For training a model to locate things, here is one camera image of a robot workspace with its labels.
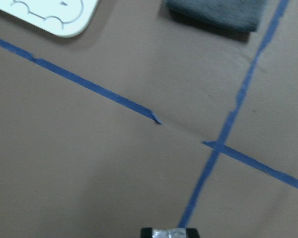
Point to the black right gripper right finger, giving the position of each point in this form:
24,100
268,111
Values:
192,233

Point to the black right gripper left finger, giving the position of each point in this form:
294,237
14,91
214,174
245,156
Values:
146,233

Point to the clear ice cube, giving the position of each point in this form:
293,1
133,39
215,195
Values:
169,233

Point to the grey folded cloth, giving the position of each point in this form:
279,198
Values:
236,15

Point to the white bear tray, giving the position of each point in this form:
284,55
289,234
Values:
63,18

